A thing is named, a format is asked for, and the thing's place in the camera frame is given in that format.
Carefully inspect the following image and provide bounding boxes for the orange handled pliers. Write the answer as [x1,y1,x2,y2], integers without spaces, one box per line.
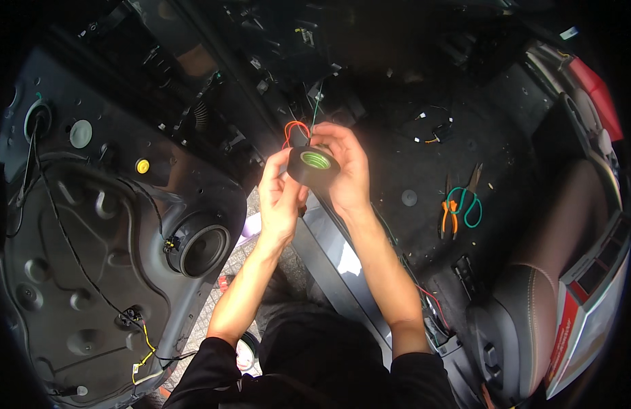
[437,174,460,241]

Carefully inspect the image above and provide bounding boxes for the purple plastic piece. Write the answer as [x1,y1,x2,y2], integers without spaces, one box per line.
[240,212,263,244]

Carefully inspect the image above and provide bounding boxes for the grey round plug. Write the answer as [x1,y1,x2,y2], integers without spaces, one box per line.
[69,120,93,149]

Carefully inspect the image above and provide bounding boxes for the person's legs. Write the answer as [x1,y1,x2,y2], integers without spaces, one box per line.
[255,266,347,335]

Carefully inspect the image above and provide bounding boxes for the grey door sill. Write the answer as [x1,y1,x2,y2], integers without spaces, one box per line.
[294,192,394,369]

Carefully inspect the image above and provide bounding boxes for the brown leather car seat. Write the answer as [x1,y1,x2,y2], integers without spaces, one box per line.
[468,158,612,406]

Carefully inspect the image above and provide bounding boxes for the orange wire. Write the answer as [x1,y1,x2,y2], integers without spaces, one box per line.
[282,121,312,150]

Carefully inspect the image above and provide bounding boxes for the green wire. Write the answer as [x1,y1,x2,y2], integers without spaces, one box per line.
[309,81,325,135]

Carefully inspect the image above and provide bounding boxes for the red car body panel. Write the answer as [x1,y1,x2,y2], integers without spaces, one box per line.
[568,55,625,143]

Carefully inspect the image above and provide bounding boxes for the person's body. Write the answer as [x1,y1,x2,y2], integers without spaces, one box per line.
[162,303,460,409]

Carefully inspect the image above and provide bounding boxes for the red and white box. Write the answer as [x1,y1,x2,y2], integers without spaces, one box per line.
[544,212,631,400]

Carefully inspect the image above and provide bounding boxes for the black door wire harness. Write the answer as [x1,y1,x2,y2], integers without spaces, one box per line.
[6,128,169,359]

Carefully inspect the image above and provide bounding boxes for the black connector with wires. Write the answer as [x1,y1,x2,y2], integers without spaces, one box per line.
[414,109,455,145]

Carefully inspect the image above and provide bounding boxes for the black wire scissors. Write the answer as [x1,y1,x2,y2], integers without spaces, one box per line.
[464,163,484,196]

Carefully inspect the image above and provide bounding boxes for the person's left hand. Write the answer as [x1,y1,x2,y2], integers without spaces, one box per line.
[257,147,310,247]

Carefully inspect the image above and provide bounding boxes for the red floor wire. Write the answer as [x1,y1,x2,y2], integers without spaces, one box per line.
[417,284,452,333]

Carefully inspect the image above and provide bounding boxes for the bare car door panel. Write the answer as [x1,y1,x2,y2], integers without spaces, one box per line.
[0,47,248,409]

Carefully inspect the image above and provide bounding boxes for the round door grommet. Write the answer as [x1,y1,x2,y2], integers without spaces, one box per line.
[23,96,54,145]

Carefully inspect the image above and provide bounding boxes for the green cable loop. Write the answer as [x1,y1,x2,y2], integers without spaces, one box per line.
[446,186,484,229]

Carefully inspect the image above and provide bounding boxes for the black door speaker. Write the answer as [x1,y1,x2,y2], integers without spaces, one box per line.
[164,212,232,280]

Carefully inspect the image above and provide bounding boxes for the black electrical tape roll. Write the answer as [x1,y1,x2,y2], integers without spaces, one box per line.
[287,146,342,188]

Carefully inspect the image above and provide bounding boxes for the black seat rail bracket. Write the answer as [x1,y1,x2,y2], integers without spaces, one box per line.
[451,255,477,300]

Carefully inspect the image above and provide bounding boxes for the yellow door wire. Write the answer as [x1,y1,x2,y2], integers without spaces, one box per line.
[131,322,157,385]

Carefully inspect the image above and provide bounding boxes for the person's right hand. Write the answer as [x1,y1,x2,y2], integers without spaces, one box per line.
[310,122,372,215]

